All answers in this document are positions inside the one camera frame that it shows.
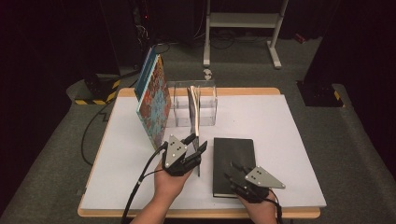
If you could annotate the clear acrylic book rack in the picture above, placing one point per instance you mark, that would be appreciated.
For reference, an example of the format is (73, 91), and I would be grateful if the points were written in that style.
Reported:
(207, 104)

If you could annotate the wooden table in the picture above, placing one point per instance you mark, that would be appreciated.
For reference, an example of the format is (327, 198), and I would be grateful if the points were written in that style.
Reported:
(236, 91)

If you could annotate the person's right hand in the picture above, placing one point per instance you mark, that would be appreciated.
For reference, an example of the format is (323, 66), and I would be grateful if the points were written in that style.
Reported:
(260, 211)

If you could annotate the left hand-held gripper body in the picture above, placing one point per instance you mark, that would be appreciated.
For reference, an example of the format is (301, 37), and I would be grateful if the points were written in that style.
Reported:
(176, 155)

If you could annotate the light blue green picture book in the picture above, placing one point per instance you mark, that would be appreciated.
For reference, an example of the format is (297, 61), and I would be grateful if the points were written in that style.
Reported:
(155, 105)

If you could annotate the dark blue picture book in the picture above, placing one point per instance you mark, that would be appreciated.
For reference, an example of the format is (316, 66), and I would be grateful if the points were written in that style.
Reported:
(144, 74)

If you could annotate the white table mat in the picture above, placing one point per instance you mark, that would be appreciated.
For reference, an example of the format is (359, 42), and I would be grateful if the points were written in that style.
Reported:
(124, 155)

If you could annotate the white metal stand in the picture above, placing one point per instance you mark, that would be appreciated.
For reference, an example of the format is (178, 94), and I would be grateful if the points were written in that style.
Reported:
(243, 20)

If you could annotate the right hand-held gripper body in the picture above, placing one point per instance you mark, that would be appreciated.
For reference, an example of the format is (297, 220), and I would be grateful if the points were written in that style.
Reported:
(261, 183)

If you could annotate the purple book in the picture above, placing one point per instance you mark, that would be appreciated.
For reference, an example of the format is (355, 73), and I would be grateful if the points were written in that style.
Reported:
(194, 109)

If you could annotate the black yellow striped stand base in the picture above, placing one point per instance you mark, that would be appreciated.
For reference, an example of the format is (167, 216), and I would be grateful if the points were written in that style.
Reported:
(320, 95)
(98, 90)

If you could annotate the black notebook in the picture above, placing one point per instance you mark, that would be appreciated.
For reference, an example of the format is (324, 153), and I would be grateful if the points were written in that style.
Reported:
(233, 152)

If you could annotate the small white floor object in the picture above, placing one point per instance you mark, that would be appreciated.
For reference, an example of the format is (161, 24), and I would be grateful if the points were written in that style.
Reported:
(207, 74)

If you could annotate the person's left hand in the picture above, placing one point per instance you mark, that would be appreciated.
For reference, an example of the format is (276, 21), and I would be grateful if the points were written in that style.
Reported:
(169, 186)

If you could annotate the small red object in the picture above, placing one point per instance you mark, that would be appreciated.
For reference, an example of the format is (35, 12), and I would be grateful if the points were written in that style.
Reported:
(300, 38)

